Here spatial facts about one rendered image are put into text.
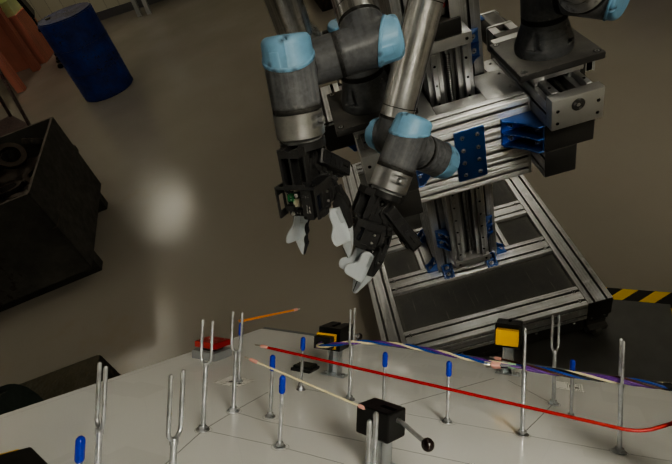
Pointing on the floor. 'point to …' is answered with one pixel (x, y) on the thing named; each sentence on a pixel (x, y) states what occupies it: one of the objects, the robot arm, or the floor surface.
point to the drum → (86, 51)
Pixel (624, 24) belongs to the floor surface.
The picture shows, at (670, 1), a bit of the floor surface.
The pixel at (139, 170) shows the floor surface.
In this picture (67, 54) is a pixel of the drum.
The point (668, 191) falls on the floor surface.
